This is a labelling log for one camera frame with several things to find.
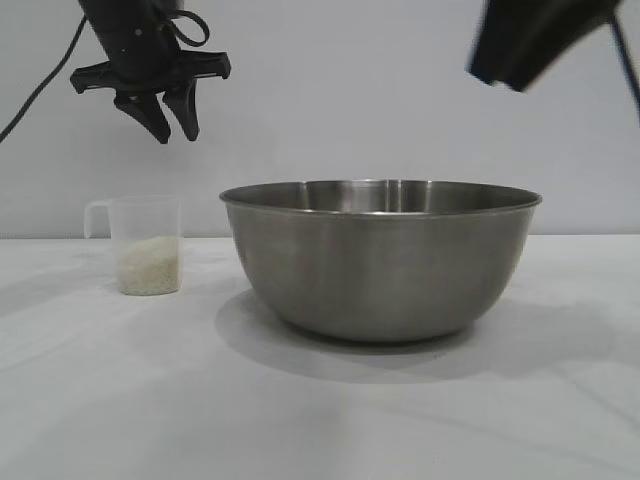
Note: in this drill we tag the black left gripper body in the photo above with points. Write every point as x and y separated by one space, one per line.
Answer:
135 60

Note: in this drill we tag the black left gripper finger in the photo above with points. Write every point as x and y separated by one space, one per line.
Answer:
185 117
150 120

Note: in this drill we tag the translucent plastic measuring cup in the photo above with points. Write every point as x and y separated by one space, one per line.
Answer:
150 220

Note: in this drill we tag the white rice grains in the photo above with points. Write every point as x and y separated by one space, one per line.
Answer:
149 267

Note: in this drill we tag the stainless steel mixing bowl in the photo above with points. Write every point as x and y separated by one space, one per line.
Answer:
380 270

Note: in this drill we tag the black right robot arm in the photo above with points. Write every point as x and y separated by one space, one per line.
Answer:
530 40

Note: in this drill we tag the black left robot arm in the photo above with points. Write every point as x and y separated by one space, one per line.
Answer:
120 7

